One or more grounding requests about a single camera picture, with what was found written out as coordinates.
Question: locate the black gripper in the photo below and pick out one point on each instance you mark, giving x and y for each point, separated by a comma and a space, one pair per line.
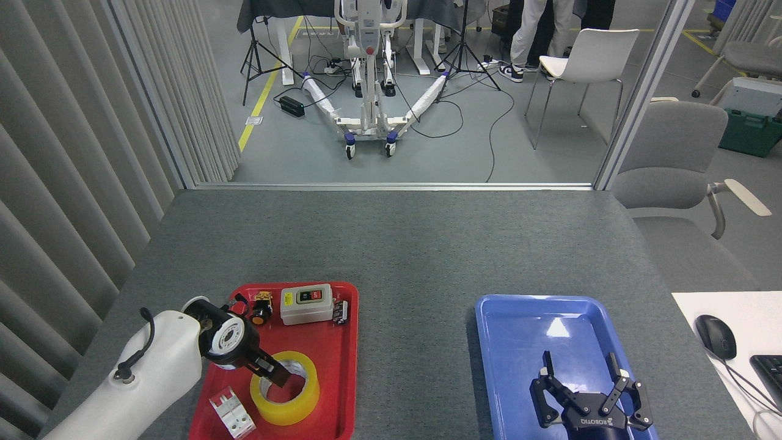
599, 425
252, 345

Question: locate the yellow tape roll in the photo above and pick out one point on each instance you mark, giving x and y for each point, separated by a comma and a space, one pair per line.
287, 414

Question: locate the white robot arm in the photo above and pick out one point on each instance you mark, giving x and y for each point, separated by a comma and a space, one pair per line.
153, 366

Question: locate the black orange push button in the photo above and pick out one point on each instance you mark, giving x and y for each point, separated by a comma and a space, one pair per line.
261, 316

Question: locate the white circuit breaker block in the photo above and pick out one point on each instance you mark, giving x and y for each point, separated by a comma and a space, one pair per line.
235, 418

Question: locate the red plastic tray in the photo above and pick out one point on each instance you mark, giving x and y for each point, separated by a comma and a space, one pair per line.
333, 366

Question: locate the blue plastic tray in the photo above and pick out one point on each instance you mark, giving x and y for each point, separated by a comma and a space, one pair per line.
519, 342

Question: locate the black computer mouse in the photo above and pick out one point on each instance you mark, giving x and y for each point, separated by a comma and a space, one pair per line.
716, 336

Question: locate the black keyboard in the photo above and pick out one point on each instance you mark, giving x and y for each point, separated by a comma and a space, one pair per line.
771, 379

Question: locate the black power adapter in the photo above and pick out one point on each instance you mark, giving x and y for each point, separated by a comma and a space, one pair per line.
292, 106

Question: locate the white stand on wheels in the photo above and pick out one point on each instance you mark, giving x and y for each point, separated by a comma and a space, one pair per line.
369, 116

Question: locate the grey office chair with armrest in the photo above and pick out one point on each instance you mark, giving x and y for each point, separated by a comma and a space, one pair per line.
672, 140

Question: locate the grey vertical blinds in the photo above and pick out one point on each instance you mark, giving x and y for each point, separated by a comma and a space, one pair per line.
61, 183

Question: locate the green plastic bin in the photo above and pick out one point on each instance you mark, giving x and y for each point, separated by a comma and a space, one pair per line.
748, 135

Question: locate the black tripod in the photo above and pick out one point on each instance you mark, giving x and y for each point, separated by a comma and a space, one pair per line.
253, 43
464, 30

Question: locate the white box on bin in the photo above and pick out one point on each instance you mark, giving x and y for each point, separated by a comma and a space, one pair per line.
754, 98

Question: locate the white chair with metal legs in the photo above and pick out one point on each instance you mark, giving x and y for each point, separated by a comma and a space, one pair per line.
595, 55

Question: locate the person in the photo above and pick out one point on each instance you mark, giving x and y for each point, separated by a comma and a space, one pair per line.
525, 36

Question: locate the grey chair on casters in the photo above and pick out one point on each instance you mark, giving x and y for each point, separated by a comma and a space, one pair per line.
754, 58

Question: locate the blue bin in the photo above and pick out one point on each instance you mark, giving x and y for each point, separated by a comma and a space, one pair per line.
726, 9

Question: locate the grey two-button switch box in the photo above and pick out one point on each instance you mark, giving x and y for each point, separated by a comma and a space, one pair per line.
305, 311

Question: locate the small black switch part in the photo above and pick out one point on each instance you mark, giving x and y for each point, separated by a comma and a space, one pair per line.
340, 313

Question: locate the silver post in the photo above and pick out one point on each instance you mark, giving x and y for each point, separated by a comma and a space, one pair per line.
641, 91

